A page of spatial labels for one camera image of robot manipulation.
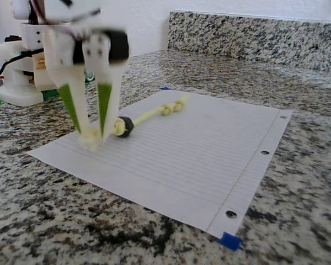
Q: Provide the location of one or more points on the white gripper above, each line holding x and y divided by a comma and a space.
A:
95, 52

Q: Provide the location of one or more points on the black hex nut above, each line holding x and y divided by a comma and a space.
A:
128, 125

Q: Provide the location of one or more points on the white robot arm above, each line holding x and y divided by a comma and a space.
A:
19, 91

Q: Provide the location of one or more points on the blue tape piece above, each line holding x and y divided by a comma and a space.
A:
165, 89
229, 240

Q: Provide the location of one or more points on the lined paper sheet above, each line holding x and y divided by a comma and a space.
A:
196, 165

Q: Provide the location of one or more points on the granite backsplash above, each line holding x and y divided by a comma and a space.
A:
251, 38

